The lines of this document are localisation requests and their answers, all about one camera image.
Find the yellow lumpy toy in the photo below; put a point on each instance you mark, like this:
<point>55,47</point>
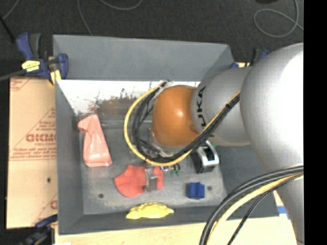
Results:
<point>149,211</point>

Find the brown cardboard board red print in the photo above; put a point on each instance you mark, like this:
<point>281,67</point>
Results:
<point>30,116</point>

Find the pink plastic packet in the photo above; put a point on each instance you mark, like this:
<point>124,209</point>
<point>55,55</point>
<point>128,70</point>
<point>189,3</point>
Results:
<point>95,142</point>

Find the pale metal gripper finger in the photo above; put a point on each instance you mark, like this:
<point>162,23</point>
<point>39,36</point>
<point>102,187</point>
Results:
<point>147,180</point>
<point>153,183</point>

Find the blue block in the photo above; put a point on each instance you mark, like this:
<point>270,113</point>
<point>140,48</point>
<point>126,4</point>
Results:
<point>195,190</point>

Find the black and grey tape dispenser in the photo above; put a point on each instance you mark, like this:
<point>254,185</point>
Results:
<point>205,159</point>

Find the red cloth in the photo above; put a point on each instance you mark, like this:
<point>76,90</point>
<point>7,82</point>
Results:
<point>130,182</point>

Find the grey metal bin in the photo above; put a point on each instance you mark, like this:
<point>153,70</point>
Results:
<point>132,60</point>

